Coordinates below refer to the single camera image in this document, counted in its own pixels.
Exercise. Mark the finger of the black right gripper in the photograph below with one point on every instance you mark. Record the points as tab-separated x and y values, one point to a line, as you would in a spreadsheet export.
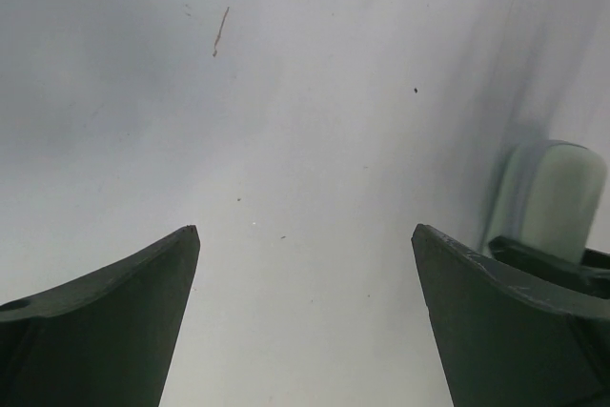
590	276

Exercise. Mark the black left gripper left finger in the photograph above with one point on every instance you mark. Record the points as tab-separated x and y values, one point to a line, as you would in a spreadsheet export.
104	339

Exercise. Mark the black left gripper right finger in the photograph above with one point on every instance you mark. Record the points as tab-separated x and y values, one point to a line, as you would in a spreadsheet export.
507	338

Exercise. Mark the pale green glasses case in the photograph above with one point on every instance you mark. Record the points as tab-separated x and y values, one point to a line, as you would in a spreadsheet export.
548	196

